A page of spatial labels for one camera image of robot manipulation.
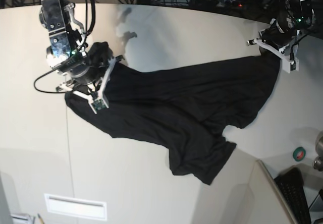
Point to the green tape roll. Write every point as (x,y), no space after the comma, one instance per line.
(299,154)

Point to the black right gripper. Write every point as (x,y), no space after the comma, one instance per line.
(84,73)

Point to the black t-shirt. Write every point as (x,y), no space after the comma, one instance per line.
(185,109)

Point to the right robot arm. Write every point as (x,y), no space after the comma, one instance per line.
(66,53)

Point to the black power strip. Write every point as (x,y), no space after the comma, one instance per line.
(211,4)

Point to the silver metal cylinder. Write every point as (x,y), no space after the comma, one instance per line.
(317,163)

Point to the pencil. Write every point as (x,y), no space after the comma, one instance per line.
(40,219)

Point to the black keyboard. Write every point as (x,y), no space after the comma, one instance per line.
(290,185)

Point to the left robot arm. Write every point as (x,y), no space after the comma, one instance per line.
(293,16)

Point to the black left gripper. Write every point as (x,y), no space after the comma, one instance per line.
(278,36)

